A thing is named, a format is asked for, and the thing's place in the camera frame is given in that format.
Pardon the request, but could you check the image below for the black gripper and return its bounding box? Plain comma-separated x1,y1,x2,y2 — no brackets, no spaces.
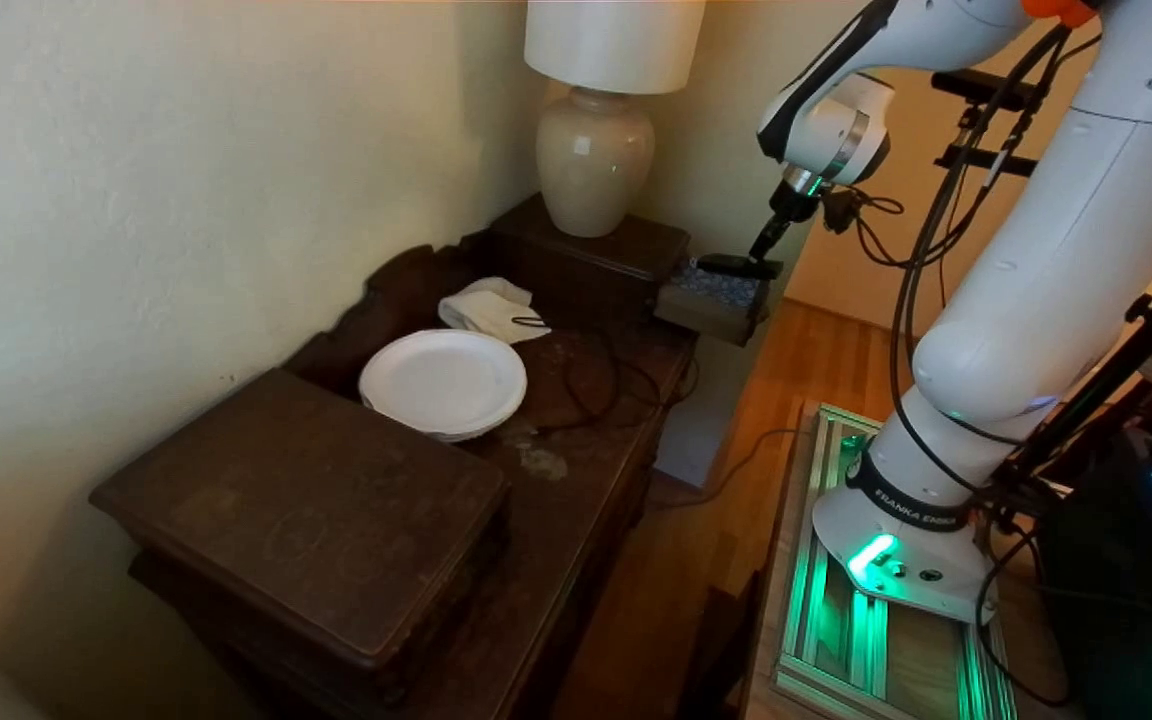
747,185,819,261

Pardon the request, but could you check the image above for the robot base platform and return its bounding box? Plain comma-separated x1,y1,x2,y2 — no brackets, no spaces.
739,401,1086,720

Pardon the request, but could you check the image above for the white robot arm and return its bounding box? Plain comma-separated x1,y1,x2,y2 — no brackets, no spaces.
759,0,1152,619

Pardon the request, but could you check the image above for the open drawer with floral liner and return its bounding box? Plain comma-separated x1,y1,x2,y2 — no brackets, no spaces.
652,263,768,343

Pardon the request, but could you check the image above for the raised wooden drawer unit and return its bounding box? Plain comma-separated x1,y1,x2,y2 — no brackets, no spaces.
460,197,686,326

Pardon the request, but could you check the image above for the dark wooden dresser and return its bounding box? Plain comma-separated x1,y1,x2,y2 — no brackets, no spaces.
128,237,702,720

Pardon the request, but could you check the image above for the white lamp shade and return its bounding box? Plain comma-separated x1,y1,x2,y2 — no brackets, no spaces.
525,0,702,96

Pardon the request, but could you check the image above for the cream crumpled cloth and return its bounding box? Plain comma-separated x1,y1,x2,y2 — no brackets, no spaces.
436,276,546,343

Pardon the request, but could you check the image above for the white paper plate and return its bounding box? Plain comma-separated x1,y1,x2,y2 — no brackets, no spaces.
354,326,529,442

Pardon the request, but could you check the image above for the dark wooden box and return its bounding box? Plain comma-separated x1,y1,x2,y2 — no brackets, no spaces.
92,371,507,716

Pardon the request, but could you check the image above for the black usb cable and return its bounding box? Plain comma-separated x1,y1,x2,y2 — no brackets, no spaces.
507,314,686,442

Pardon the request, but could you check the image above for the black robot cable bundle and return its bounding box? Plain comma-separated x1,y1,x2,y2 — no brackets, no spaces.
852,25,1073,711

